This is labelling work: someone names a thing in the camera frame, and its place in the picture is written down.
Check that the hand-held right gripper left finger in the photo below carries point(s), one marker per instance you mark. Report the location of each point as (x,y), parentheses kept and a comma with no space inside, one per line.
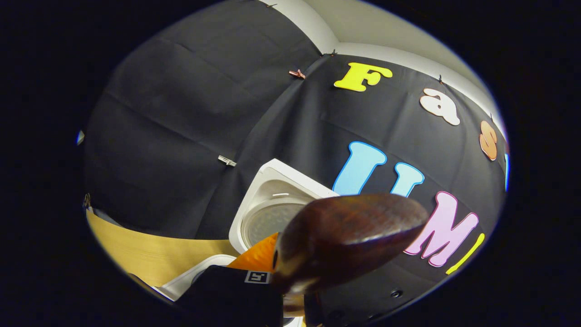
(227,295)

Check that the dark wooden spoon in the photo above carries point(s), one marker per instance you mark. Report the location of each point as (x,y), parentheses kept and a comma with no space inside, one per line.
(354,231)

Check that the black backdrop cloth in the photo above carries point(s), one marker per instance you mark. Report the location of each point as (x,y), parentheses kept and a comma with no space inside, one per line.
(181,113)

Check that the silver clip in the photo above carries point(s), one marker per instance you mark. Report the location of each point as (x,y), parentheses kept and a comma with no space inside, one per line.
(227,161)

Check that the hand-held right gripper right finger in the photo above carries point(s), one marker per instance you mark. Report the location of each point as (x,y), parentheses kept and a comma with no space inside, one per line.
(363,302)

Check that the white rice cooker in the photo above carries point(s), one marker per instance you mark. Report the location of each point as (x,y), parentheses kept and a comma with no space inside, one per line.
(268,190)

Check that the copper clip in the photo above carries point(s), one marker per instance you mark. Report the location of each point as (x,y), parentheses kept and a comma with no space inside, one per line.
(297,74)

